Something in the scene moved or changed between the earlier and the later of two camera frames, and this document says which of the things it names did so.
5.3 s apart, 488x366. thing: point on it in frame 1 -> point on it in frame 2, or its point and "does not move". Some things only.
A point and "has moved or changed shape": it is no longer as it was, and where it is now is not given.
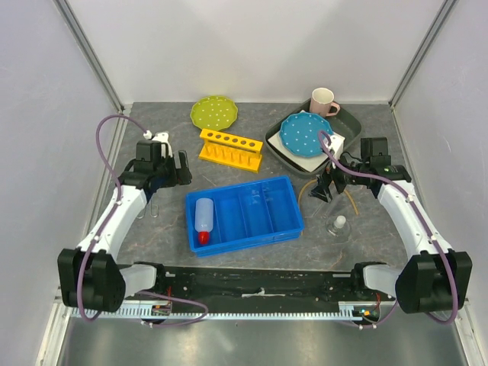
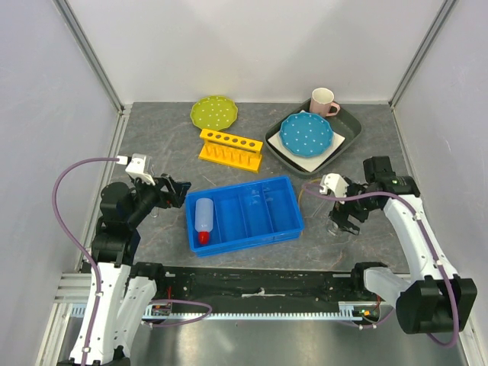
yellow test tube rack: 232,151 does not move
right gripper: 322,191 -> 337,216
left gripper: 181,175 -> 167,198
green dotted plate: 213,112 does not move
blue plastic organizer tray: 247,215 does not move
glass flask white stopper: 340,221 has moved or changed shape
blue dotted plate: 300,133 does not move
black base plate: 264,284 does not move
